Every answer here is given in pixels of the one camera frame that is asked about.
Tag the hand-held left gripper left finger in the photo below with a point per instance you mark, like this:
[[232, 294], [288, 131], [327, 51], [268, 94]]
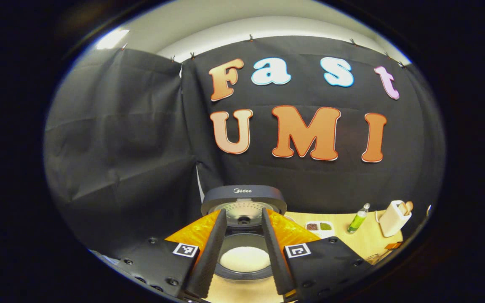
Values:
[[209, 261]]

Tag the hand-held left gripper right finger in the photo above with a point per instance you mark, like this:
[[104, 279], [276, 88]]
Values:
[[276, 261]]

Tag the white rice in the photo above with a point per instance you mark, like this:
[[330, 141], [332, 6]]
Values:
[[244, 259]]

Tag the dark grey rice cooker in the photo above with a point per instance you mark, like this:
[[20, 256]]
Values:
[[242, 195]]

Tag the white divided grain tray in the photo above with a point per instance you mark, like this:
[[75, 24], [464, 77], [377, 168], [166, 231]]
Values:
[[319, 227]]

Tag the green drink bottle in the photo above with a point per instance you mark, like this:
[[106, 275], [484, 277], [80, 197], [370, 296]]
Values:
[[357, 221]]

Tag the white toaster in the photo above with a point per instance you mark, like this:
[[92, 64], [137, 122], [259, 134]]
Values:
[[392, 223]]

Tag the toasted bread slice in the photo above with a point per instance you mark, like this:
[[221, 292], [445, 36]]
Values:
[[409, 205], [402, 207]]

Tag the black backdrop cloth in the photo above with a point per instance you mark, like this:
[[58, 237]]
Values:
[[120, 147]]

